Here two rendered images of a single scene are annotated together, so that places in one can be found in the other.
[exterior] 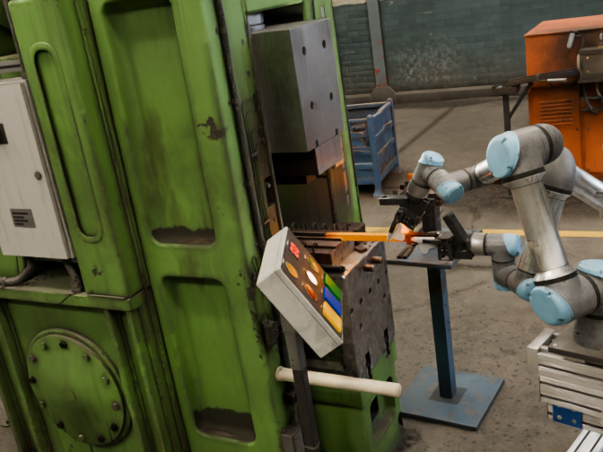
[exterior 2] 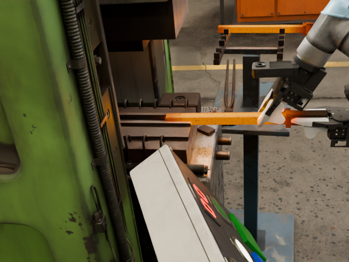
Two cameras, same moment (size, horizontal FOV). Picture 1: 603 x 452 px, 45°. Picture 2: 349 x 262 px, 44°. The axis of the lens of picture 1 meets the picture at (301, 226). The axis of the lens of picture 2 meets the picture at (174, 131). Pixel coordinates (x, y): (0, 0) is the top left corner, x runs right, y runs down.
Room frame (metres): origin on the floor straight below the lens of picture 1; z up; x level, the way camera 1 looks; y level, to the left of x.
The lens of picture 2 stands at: (1.52, 0.22, 1.60)
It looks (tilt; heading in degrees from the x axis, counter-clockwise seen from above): 31 degrees down; 342
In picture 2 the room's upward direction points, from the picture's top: 6 degrees counter-clockwise
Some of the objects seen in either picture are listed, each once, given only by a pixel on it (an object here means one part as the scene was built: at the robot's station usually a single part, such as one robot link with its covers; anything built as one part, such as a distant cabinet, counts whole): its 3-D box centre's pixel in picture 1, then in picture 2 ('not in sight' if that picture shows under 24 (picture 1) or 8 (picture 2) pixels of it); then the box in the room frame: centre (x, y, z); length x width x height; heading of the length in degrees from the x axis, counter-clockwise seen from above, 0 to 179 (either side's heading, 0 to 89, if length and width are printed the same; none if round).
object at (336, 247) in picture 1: (292, 247); (118, 134); (2.57, 0.04, 0.96); 0.42 x 0.20 x 0.09; 60
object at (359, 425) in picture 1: (323, 401); not in sight; (2.62, 0.03, 0.23); 0.55 x 0.37 x 0.47; 60
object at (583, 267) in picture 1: (598, 285); not in sight; (1.81, -0.79, 0.98); 0.13 x 0.12 x 0.14; 112
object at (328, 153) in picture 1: (277, 155); (94, 8); (2.57, 0.04, 1.32); 0.42 x 0.20 x 0.10; 60
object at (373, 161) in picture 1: (327, 149); not in sight; (6.68, -0.35, 0.36); 1.20 x 0.80 x 0.72; 66
